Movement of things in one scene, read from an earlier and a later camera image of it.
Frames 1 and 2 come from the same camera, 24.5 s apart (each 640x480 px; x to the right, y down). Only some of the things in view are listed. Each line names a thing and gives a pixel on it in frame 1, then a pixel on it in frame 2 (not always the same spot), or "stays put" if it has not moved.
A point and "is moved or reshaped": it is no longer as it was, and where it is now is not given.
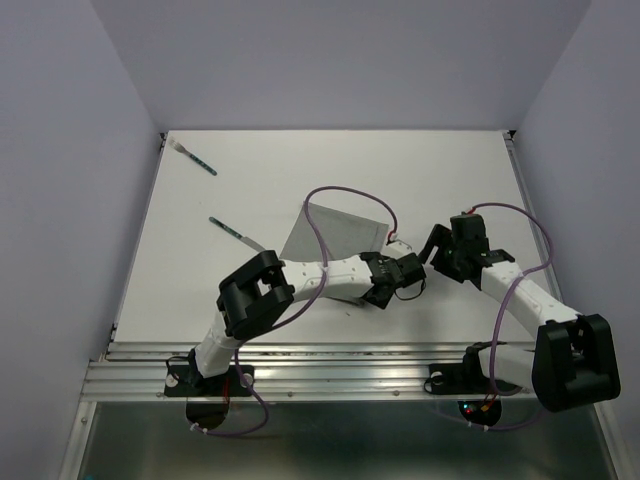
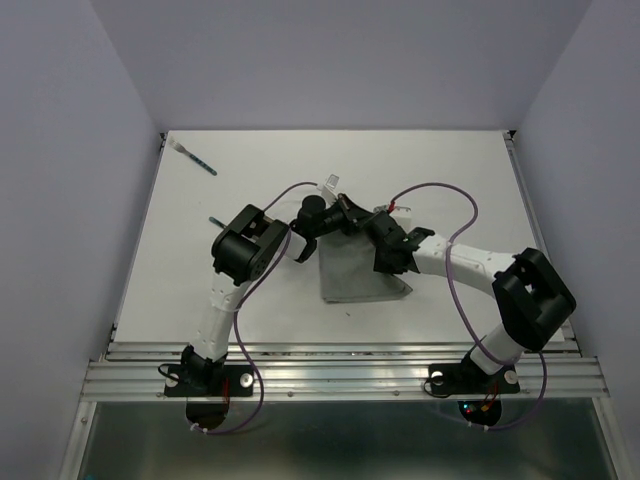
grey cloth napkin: x=347 y=235 is moved or reshaped
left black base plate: x=185 y=381 stays put
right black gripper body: x=446 y=260 → x=382 y=263
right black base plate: x=462 y=379 stays put
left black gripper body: x=379 y=304 → x=339 y=215
